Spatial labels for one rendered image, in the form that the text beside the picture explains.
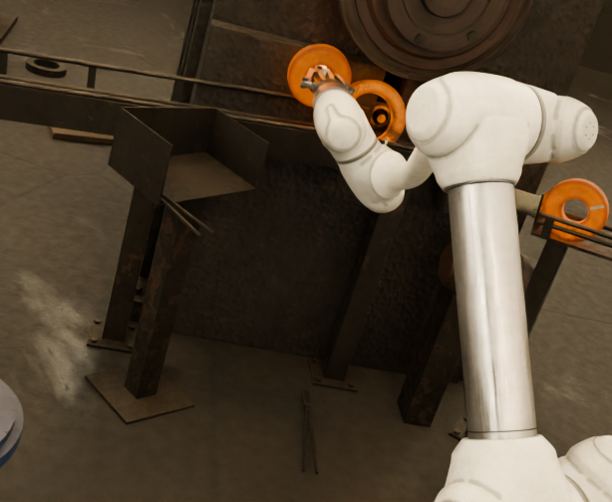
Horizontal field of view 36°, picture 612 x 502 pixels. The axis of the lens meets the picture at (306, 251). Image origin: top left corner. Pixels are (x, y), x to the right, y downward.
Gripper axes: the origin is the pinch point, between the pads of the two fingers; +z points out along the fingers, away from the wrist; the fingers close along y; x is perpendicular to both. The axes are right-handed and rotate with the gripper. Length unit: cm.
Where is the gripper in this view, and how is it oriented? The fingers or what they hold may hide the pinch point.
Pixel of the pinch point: (321, 70)
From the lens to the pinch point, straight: 231.8
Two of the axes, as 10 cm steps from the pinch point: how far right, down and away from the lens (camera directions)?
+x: 2.7, -8.5, -4.6
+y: 9.6, 1.9, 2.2
